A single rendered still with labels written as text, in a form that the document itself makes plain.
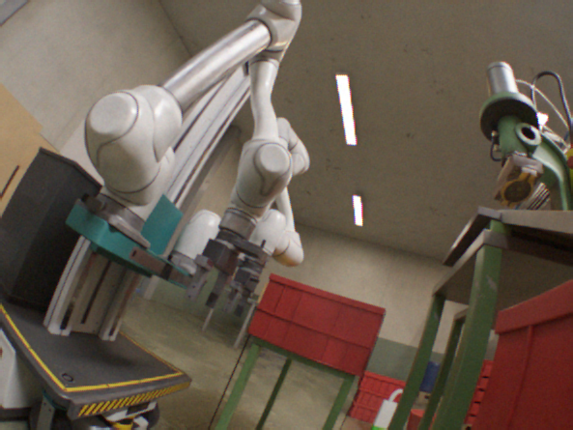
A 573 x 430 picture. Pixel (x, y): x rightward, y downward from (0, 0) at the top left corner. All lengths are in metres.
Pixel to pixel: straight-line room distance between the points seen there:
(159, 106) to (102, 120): 0.12
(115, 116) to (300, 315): 0.74
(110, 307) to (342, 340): 0.84
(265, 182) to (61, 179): 0.71
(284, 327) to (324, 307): 0.14
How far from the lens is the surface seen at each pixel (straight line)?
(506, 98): 0.95
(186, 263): 1.09
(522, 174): 0.78
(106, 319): 1.16
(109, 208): 0.72
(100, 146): 0.54
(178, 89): 0.65
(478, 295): 0.50
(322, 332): 0.88
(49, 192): 1.03
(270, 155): 0.54
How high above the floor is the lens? 0.69
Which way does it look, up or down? 21 degrees up
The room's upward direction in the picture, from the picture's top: 24 degrees clockwise
